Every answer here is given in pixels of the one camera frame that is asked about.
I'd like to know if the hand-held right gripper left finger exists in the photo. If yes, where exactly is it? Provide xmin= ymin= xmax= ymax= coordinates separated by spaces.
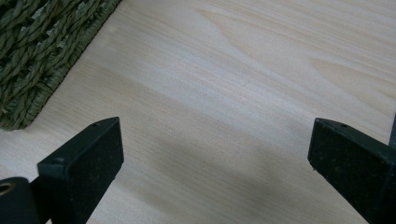
xmin=30 ymin=116 xmax=125 ymax=224

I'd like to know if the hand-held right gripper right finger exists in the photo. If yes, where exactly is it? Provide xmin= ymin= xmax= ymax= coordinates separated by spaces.
xmin=307 ymin=117 xmax=396 ymax=224

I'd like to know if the green woven basket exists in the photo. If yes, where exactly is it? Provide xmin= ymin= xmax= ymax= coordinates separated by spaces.
xmin=0 ymin=0 xmax=123 ymax=132

